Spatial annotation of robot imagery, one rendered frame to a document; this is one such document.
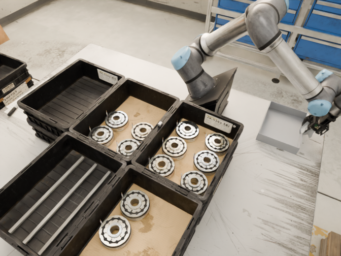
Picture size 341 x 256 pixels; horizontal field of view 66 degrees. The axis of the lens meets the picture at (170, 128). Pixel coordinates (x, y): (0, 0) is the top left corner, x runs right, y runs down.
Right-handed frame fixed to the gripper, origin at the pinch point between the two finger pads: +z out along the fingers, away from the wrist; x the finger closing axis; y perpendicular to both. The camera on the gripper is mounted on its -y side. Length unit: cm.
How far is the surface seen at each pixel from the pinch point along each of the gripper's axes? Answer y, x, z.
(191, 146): 39, -48, 4
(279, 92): -126, 17, 72
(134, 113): 32, -78, 12
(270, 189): 37.4, -7.9, 5.7
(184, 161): 48, -47, 3
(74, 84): 27, -114, 23
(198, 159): 47, -43, -1
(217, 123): 28, -42, -4
